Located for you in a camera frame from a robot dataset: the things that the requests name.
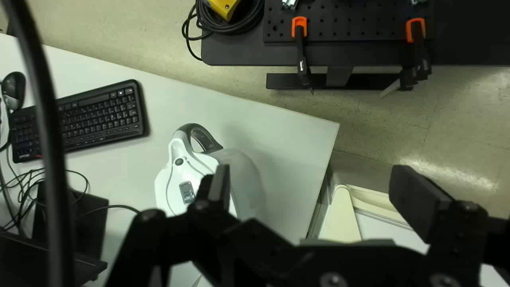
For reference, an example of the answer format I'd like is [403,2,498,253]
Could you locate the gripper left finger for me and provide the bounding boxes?
[106,163,297,287]

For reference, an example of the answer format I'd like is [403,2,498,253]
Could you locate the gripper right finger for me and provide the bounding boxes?
[388,165,510,287]

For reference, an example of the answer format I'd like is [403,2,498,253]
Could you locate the white coffee maker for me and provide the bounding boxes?
[154,123,266,224]

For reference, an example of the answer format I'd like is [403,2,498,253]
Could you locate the black monitor base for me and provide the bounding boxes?
[0,180,109,287]

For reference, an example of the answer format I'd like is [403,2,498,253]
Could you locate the black keyboard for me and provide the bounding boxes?
[9,79,150,163]

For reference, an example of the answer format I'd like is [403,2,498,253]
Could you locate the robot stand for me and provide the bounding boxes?
[201,0,510,90]

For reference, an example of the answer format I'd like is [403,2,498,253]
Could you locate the orange and black clamp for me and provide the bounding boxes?
[290,16,315,95]
[379,18,433,98]

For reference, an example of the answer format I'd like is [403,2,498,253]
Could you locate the yellow box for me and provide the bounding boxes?
[207,0,242,21]

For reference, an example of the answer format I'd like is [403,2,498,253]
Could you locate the black computer mouse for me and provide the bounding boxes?
[1,71,27,111]

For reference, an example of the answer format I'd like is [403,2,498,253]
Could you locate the coil of black cable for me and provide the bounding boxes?
[182,0,266,61]

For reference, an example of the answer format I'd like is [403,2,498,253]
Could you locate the tangle of black cables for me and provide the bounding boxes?
[0,143,141,232]

